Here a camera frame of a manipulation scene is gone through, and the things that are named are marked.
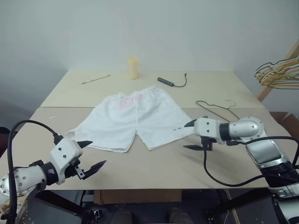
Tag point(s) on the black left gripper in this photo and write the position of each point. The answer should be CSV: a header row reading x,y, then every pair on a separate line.
x,y
72,171

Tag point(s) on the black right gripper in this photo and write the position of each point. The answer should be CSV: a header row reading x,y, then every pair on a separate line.
x,y
206,143

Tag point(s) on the white shorts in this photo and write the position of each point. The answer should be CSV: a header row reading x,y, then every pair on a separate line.
x,y
130,121

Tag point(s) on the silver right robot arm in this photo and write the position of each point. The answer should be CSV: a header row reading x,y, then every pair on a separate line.
x,y
261,149

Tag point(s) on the dark rounded shape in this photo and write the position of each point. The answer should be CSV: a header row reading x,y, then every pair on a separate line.
x,y
177,215
122,215

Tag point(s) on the wooden clothes rack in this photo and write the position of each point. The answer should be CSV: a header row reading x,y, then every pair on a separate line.
x,y
262,93

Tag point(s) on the pale yellow cylinder cup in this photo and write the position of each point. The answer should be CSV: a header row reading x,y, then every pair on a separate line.
x,y
133,67

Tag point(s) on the brown cardboard box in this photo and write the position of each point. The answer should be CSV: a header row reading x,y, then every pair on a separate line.
x,y
288,121

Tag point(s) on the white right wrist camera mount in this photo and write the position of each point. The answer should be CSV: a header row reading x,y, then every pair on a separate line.
x,y
206,127

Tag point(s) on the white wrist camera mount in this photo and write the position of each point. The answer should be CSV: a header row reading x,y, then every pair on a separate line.
x,y
65,149
206,127

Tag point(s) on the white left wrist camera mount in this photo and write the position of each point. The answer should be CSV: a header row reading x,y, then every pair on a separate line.
x,y
65,149

